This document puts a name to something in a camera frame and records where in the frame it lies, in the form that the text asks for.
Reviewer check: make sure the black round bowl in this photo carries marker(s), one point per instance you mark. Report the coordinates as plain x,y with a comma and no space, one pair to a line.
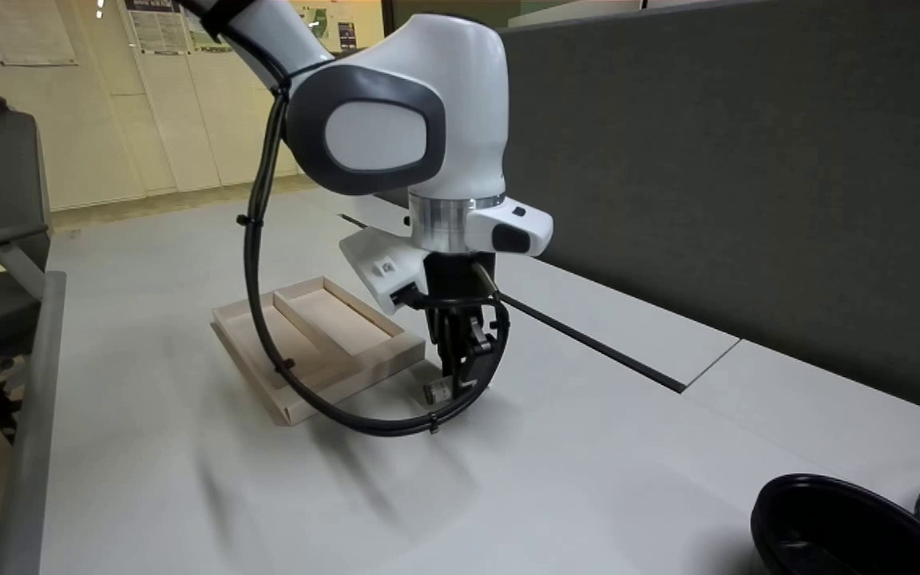
822,524

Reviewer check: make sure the wooden tray frame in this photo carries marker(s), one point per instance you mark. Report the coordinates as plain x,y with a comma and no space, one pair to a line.
337,342

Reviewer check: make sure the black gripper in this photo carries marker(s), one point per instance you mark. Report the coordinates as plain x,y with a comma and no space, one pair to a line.
458,289

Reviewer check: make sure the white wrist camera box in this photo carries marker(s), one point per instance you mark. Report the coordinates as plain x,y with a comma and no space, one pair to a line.
385,262

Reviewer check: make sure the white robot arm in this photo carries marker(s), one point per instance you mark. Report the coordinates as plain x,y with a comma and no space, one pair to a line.
420,113

